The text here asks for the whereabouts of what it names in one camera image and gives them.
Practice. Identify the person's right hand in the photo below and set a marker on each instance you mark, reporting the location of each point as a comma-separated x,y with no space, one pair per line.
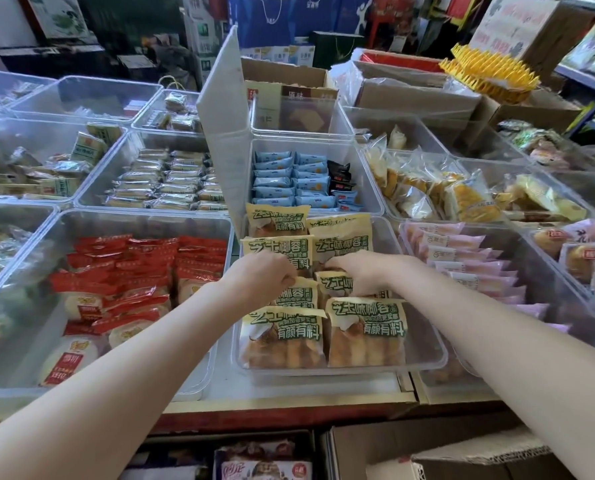
372,272

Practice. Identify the person's left hand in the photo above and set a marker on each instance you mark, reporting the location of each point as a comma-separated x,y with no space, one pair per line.
257,279

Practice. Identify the person's left fingers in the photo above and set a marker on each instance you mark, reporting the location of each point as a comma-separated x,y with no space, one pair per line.
286,280

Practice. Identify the person's right fingers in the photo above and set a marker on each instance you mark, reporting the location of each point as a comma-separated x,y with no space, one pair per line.
341,268

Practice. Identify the yellow coconut bread packet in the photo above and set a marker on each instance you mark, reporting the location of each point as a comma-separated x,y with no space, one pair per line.
330,288
265,246

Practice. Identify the person's left forearm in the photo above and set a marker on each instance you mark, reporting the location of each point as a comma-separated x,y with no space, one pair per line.
107,384

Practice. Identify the person's right forearm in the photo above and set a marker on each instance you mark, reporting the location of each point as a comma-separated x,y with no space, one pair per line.
502,354

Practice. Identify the stack of black packets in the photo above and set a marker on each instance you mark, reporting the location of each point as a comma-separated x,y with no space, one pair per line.
341,179

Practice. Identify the stack of blue packets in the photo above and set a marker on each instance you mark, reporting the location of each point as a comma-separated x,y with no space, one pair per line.
287,182

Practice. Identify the clear bin of blue packets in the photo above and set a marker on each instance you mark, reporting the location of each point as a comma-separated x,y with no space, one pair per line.
367,164

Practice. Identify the clear bin of yellow packets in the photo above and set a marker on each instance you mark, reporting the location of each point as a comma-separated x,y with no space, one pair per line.
422,344

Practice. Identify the clear bin of yellow cakes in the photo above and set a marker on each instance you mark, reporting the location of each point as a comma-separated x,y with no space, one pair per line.
377,159

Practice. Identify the pile of yellow cake packets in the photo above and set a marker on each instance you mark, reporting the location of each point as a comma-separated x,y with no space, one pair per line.
442,192

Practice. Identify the stack of pink packets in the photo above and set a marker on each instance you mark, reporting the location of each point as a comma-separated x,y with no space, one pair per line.
470,262

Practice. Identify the pile of red packets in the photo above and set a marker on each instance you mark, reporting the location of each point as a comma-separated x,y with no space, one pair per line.
142,264

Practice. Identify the rows of beige packets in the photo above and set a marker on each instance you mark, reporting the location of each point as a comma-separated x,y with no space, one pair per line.
167,184

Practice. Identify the clear bin holding brown box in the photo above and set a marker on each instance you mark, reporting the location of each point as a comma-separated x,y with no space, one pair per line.
297,119

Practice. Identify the nearly empty clear bin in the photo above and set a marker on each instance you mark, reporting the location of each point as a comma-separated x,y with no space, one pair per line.
417,124

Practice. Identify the translucent white bin lid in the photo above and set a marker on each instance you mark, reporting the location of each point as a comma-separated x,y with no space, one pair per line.
225,124

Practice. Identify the box of pink snack packs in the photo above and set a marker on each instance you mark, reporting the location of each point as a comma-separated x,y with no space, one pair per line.
237,459

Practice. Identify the flat brown cardboard box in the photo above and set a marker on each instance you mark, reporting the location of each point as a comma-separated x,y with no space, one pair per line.
412,94

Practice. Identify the corrugated cardboard box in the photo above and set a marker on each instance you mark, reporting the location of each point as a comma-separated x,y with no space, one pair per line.
427,449

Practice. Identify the clear bin of pink packets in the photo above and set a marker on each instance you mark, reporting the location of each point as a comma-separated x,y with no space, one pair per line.
542,274

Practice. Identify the small clear plastic bin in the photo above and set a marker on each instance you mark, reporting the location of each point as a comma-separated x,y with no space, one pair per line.
175,112

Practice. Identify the open brown cardboard box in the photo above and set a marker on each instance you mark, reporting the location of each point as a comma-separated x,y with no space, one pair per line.
277,74

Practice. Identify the clear bin of beige packets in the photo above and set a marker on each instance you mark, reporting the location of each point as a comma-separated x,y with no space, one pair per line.
102,169

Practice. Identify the dark green gift bag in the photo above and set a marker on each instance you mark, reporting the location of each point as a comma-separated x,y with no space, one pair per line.
337,49

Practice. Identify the clear bin of sponge cakes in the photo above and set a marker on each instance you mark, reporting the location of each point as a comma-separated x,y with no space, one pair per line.
552,199

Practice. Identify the clear bin of round breads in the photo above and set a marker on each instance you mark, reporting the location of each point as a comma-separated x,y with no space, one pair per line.
582,254

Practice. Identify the stack of yellow plastic baskets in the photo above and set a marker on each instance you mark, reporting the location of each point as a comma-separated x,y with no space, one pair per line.
492,72

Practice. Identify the pile of green packets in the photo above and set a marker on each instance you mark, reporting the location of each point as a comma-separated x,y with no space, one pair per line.
62,169

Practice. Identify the large brown cardboard box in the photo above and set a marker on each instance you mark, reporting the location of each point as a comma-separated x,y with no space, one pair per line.
537,112

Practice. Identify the blue gift bag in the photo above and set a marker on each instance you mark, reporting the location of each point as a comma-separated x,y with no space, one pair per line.
265,19

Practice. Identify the clear bin of red packets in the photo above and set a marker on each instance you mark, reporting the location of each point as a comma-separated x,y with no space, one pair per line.
22,294

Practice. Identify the empty clear plastic bin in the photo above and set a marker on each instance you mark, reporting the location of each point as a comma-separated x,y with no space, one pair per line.
77,97

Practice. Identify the handwritten cardboard sign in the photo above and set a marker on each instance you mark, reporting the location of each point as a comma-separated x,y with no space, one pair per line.
515,22

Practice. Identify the metal goods shelf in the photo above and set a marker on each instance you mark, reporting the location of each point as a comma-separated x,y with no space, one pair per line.
590,69

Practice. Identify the clear bin with few snacks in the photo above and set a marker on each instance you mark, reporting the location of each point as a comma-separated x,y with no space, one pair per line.
7,92

